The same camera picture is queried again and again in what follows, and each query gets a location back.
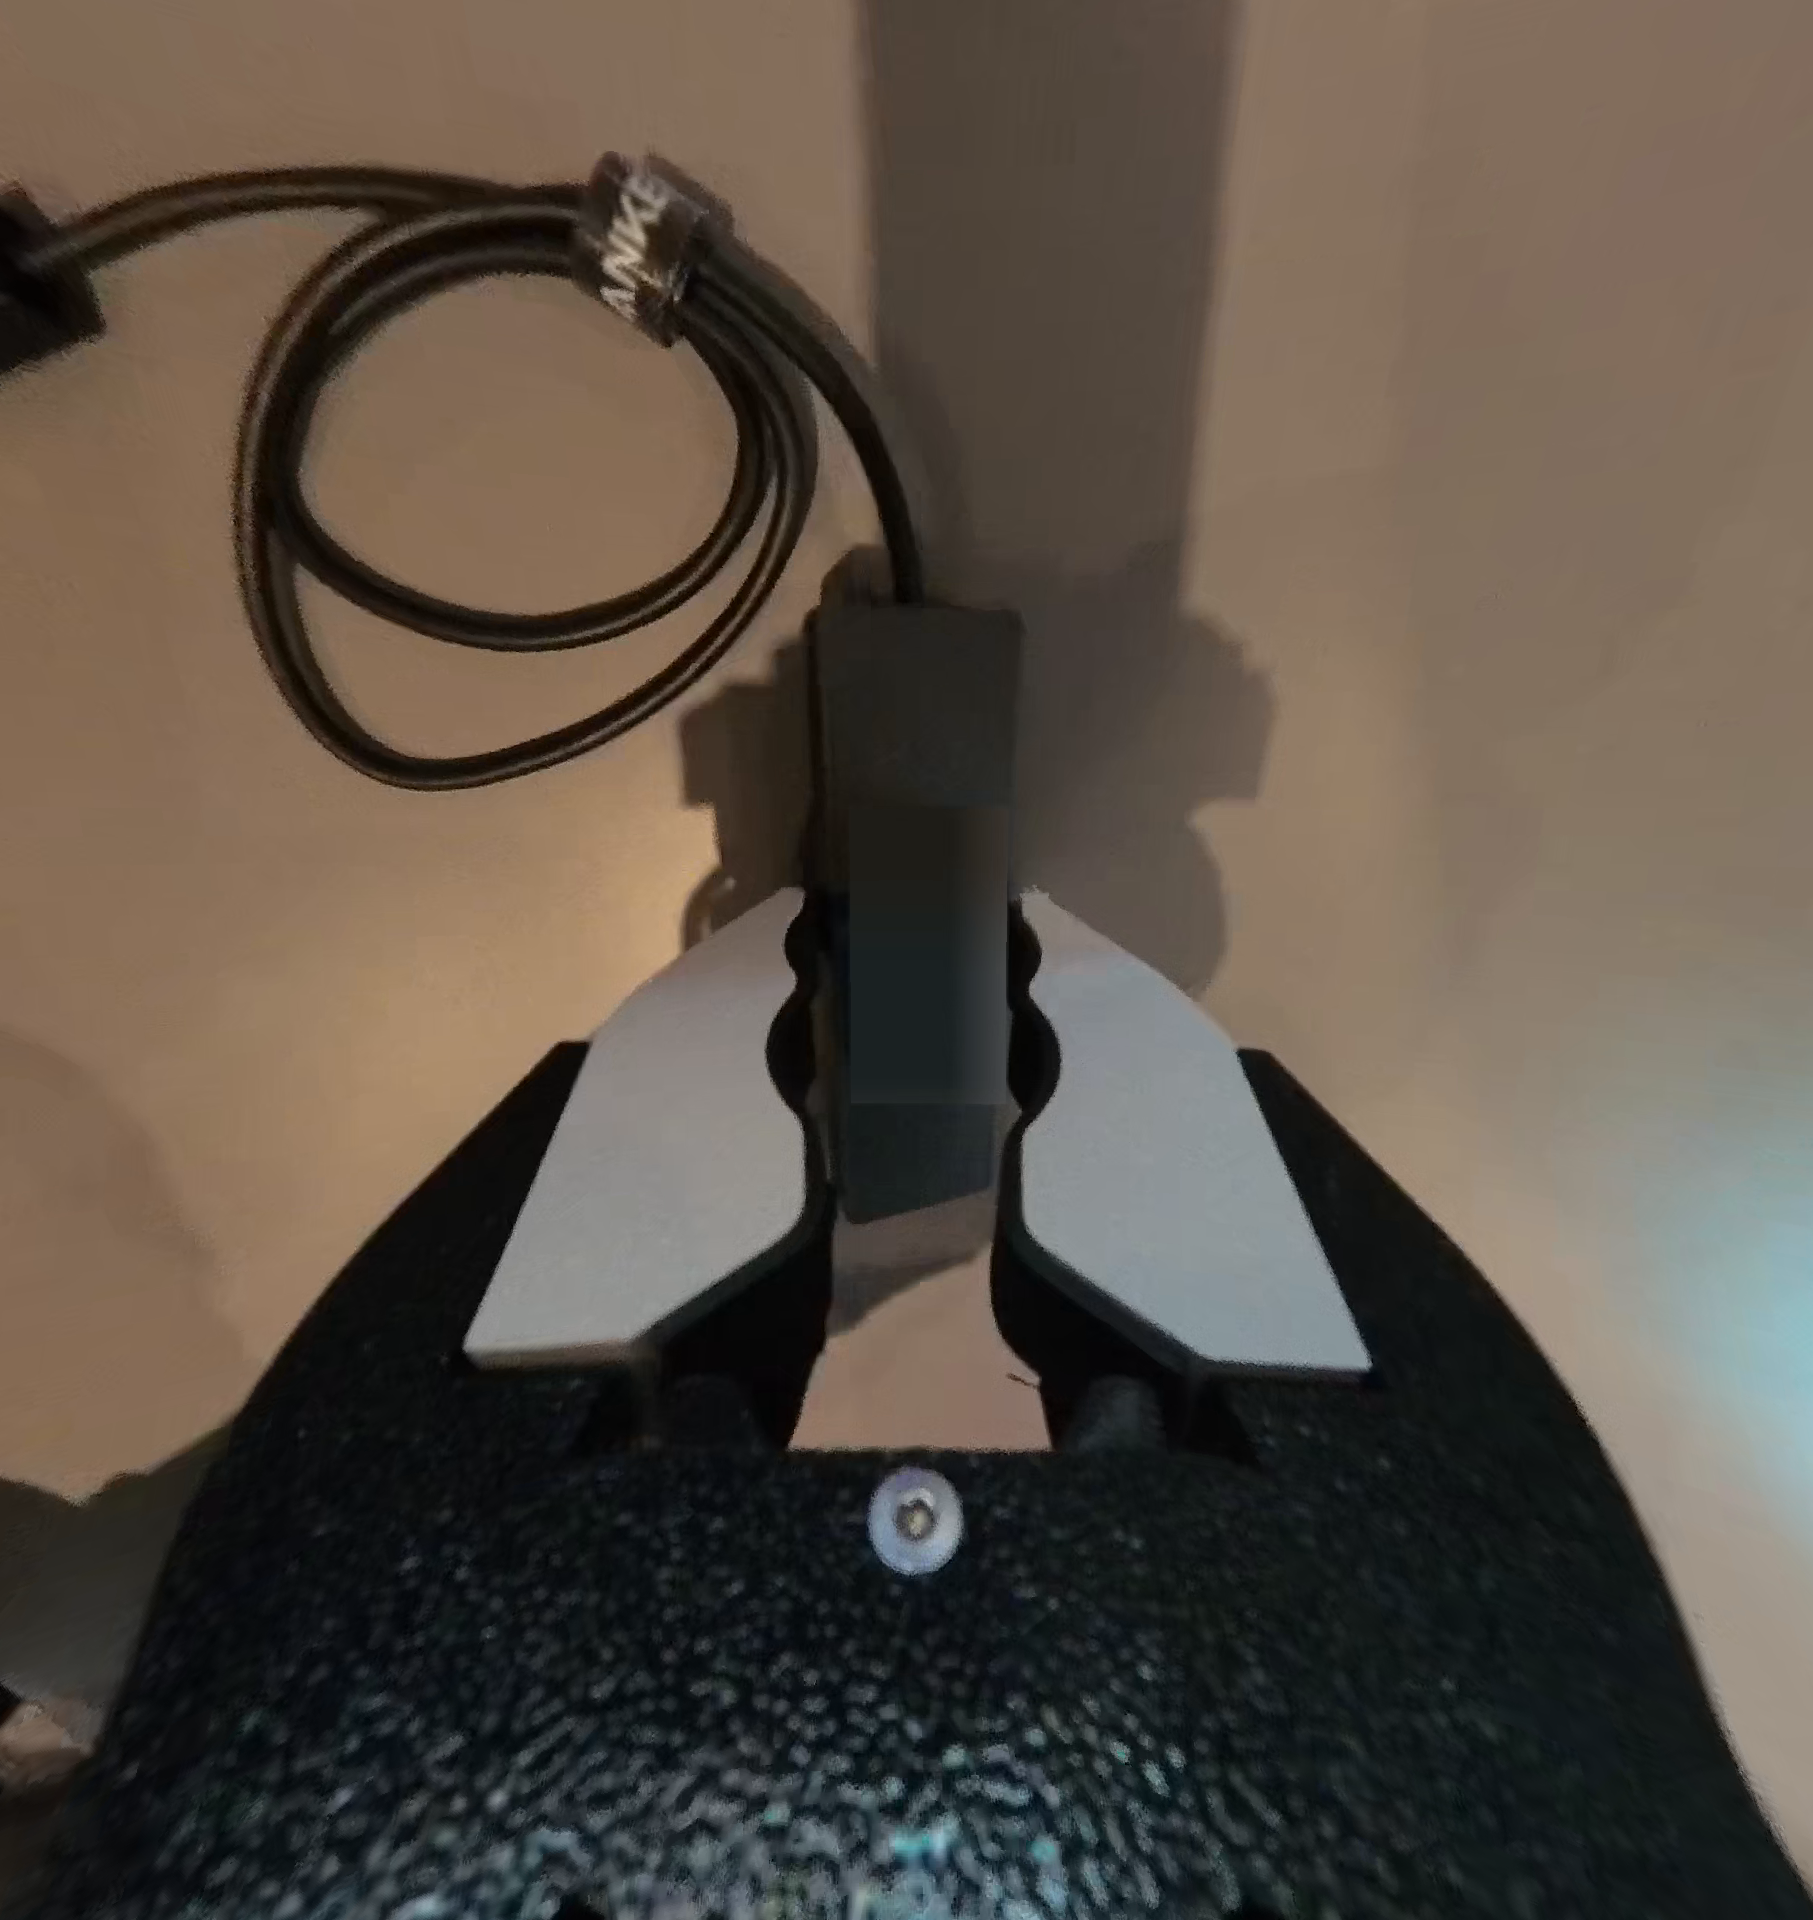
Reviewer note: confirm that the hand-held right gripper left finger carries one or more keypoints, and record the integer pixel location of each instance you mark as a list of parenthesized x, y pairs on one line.
[(665, 1188)]

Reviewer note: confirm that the dark grey usb hub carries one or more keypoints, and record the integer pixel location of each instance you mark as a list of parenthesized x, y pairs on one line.
[(919, 688)]

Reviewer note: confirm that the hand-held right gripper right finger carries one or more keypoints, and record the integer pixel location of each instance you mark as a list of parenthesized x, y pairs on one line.
[(1189, 1197)]

